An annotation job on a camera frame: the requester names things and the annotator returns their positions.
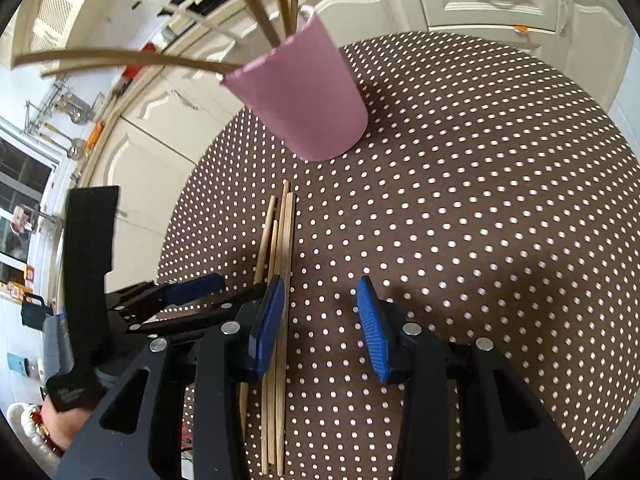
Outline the sliding window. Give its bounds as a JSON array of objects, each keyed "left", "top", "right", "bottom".
[{"left": 0, "top": 119, "right": 61, "bottom": 281}]

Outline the hanging steel ladle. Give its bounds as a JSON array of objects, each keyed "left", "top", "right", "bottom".
[{"left": 52, "top": 100, "right": 96, "bottom": 127}]

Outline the pink cup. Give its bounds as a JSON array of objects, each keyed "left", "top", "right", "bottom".
[{"left": 220, "top": 5, "right": 369, "bottom": 163}]

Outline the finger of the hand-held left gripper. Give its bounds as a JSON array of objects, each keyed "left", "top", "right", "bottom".
[
  {"left": 106, "top": 273, "right": 227, "bottom": 315},
  {"left": 126, "top": 282, "right": 270, "bottom": 337}
]

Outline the red bead bracelet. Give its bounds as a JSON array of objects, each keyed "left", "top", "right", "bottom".
[{"left": 27, "top": 406, "right": 67, "bottom": 457}]

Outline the pile of wooden chopsticks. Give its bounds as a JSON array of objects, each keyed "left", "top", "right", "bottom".
[{"left": 239, "top": 180, "right": 297, "bottom": 478}]

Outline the hanging steel spatula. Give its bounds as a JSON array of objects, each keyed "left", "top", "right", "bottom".
[{"left": 40, "top": 122, "right": 87, "bottom": 162}]

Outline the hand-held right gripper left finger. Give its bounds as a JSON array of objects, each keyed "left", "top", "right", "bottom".
[{"left": 57, "top": 275, "right": 287, "bottom": 480}]

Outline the person's left hand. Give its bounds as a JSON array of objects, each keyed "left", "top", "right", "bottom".
[{"left": 42, "top": 397, "right": 94, "bottom": 454}]

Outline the brown polka dot tablecloth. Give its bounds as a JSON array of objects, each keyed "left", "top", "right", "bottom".
[{"left": 156, "top": 32, "right": 640, "bottom": 480}]

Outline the wire wall rack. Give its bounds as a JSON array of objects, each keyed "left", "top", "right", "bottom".
[{"left": 25, "top": 77, "right": 97, "bottom": 127}]

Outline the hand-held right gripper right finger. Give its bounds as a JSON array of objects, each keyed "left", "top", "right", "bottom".
[{"left": 356, "top": 275, "right": 586, "bottom": 480}]

